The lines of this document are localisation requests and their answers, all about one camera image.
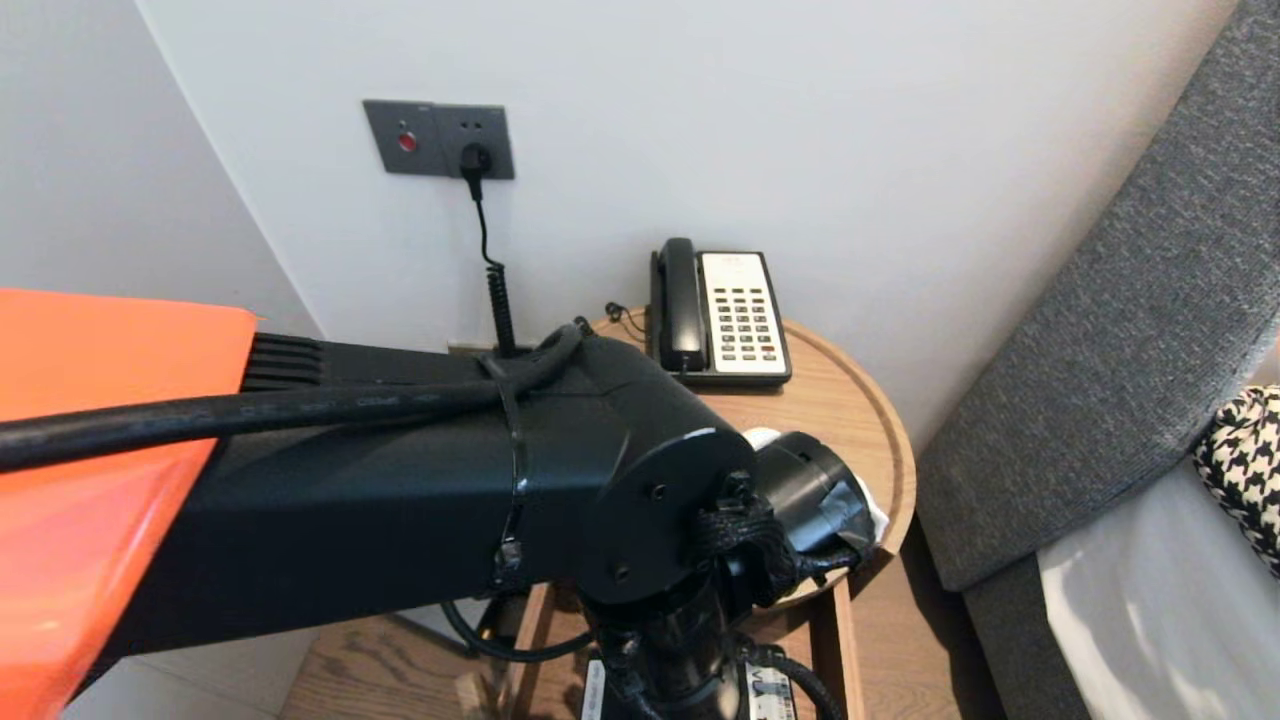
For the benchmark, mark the grey wall socket panel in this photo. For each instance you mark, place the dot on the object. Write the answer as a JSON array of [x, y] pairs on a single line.
[[400, 125]]

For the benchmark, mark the black and cream telephone base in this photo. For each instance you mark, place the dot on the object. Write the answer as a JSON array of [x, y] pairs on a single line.
[[745, 320]]

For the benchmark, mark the black white houndstooth pillow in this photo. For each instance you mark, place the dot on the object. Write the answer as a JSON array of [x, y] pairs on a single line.
[[1245, 470]]

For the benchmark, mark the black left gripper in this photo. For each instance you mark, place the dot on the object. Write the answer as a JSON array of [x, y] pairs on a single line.
[[770, 700]]

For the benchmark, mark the grey upholstered bed base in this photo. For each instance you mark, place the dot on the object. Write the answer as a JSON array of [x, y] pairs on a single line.
[[1020, 650]]

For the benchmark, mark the white bed sheet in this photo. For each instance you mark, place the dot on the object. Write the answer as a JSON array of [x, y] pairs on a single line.
[[1170, 620]]

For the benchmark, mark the black telephone handset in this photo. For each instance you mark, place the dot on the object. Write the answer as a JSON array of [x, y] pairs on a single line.
[[682, 300]]

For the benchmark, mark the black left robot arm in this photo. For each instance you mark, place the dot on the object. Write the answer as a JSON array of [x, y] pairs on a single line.
[[350, 500]]

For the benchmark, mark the round wooden nightstand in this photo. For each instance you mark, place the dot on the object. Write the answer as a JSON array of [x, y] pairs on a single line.
[[830, 400]]

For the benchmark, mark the grey upholstered headboard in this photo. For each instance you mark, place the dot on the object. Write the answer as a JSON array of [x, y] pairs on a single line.
[[1100, 350]]

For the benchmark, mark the black power plug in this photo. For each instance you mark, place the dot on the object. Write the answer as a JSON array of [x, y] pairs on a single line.
[[475, 160]]

